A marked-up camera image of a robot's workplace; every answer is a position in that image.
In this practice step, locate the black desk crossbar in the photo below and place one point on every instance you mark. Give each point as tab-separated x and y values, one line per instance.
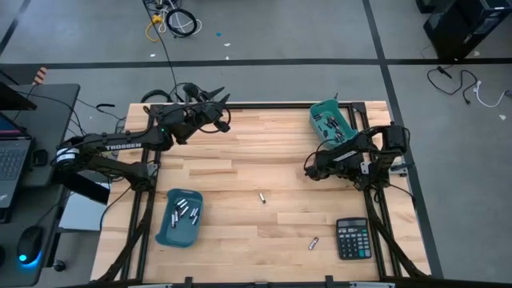
92	194

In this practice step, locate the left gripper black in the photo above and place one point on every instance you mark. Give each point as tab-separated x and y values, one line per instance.
188	120

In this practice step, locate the black monitor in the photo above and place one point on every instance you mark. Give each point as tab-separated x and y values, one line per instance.
14	101

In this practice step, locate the white box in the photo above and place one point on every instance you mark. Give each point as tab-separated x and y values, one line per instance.
86	218

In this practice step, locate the grey laptop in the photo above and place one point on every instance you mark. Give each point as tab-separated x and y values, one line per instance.
12	160

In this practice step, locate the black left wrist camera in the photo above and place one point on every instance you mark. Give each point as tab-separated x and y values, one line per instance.
222	126

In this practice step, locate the dark grey side desk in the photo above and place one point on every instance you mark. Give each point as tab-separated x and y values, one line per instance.
56	120

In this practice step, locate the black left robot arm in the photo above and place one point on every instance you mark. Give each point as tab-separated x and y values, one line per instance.
120	146

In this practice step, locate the orange black striped marker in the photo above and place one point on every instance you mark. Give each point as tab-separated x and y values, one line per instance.
41	75

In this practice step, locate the black computer mouse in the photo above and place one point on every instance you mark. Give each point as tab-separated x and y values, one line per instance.
30	245

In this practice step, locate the black frame clamp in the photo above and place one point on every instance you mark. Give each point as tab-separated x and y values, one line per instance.
329	281
188	281

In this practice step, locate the black side clamp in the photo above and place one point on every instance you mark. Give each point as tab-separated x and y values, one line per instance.
402	169

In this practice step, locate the black caster wheel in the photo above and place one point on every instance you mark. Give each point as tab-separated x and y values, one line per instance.
59	265

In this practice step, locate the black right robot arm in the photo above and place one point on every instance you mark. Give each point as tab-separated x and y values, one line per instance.
384	148

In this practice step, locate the dark teal plastic bin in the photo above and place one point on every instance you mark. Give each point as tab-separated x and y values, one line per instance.
180	236

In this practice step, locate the black desk calculator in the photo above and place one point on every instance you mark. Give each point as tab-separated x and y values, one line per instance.
354	244

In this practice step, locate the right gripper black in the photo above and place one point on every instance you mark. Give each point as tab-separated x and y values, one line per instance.
334	164

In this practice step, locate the Energizer Max silver battery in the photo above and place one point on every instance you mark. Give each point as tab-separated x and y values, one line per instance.
173	220

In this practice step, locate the black equipment case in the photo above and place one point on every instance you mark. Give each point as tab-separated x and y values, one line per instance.
500	20
452	32

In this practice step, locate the small black desk device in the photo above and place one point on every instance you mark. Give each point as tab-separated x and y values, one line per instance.
40	157

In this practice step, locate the light teal plastic bin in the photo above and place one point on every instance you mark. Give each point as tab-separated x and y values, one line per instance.
344	120

